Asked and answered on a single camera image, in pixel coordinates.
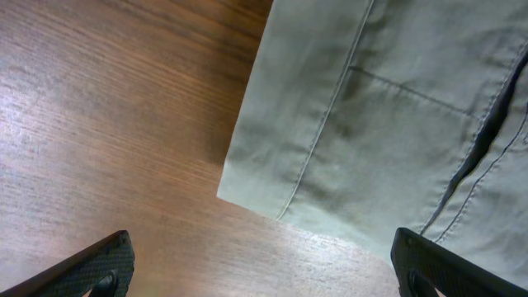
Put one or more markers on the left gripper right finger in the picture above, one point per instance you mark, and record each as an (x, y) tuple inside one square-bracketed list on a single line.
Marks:
[(425, 269)]

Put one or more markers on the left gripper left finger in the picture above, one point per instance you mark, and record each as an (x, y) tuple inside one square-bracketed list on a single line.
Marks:
[(102, 269)]

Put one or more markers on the khaki green cargo shorts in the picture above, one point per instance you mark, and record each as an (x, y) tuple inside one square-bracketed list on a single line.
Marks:
[(364, 116)]

